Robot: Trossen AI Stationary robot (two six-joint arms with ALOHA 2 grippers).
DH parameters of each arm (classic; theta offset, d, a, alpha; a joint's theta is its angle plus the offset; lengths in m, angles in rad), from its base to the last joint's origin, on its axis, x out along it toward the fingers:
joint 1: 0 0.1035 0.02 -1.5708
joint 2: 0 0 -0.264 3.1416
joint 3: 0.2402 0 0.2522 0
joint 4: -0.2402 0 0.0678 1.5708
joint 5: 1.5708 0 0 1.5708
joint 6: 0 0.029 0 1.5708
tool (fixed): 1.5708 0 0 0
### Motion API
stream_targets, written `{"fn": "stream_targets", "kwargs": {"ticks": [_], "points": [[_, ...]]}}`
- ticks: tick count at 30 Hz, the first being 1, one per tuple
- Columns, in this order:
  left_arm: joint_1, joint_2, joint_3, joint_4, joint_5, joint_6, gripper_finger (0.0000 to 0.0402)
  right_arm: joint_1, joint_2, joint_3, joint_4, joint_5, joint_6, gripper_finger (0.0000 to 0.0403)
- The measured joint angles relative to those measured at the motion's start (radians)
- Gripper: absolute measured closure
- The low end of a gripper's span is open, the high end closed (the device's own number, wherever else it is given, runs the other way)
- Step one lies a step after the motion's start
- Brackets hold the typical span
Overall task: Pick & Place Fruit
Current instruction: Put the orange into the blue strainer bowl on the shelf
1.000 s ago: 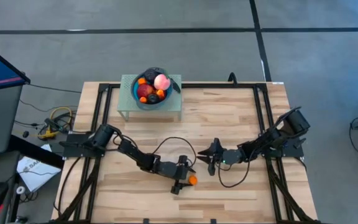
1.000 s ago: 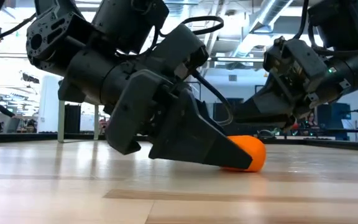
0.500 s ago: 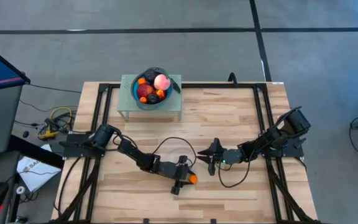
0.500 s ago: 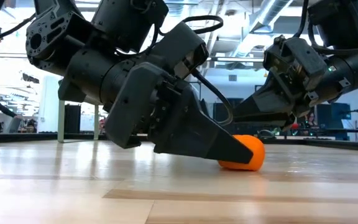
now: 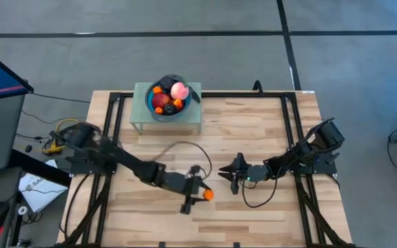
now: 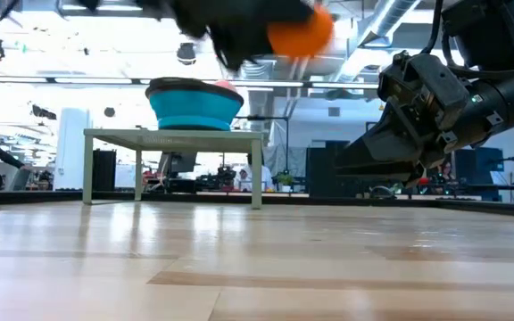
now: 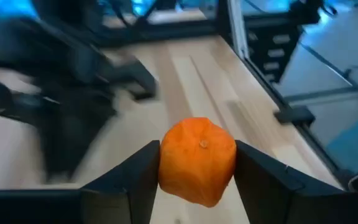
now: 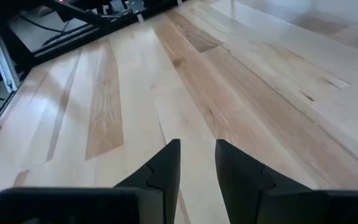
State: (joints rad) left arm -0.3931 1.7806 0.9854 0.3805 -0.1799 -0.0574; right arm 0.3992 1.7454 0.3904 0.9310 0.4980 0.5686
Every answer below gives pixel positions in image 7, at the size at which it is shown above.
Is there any black table frame rail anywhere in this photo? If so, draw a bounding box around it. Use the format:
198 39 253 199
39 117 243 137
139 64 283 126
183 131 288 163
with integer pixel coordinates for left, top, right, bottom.
222 34 354 187
101 23 219 41

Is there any black frame post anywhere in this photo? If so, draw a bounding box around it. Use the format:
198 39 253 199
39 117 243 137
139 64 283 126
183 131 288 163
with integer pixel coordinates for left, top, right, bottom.
216 0 233 47

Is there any white metal bracket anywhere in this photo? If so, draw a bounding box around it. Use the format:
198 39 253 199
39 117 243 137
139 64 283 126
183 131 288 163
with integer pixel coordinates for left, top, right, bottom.
230 0 250 60

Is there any blue box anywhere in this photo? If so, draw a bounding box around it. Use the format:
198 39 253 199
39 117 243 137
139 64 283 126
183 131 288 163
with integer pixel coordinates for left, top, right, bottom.
326 111 358 174

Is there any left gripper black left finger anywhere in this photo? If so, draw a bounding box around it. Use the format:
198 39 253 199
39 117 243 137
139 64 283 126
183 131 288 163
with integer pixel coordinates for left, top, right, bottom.
0 140 161 224

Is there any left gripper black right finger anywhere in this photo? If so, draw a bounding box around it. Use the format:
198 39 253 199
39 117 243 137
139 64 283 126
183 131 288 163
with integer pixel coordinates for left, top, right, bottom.
234 139 358 224

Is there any black clamp block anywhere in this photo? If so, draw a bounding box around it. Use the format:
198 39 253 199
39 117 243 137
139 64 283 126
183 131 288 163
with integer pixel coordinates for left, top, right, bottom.
273 105 316 126

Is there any orange toy mandarin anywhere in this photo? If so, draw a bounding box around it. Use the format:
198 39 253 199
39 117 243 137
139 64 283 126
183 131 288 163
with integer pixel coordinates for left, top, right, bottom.
158 116 237 208

